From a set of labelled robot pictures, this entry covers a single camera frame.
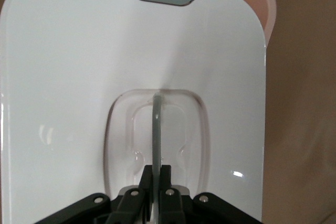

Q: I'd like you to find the white plastic box lid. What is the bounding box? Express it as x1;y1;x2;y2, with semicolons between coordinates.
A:
0;0;268;224

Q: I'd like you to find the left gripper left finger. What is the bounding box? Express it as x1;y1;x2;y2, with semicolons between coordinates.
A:
106;165;154;224

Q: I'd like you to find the grey lid handle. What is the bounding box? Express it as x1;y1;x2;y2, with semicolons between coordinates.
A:
151;92;165;224

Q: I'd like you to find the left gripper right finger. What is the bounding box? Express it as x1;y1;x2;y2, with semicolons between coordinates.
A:
159;165;186;224

